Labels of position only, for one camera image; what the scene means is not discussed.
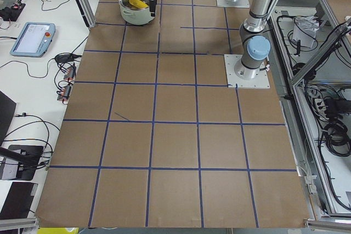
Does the pale green cooking pot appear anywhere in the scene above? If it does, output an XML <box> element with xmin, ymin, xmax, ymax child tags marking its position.
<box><xmin>119</xmin><ymin>4</ymin><xmax>154</xmax><ymax>25</ymax></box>

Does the upper teach pendant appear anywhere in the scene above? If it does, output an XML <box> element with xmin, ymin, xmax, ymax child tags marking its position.
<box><xmin>10</xmin><ymin>22</ymin><xmax>56</xmax><ymax>58</ymax></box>

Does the yellow corn cob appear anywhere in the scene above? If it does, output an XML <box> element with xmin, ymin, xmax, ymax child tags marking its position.
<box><xmin>129</xmin><ymin>0</ymin><xmax>149</xmax><ymax>9</ymax></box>

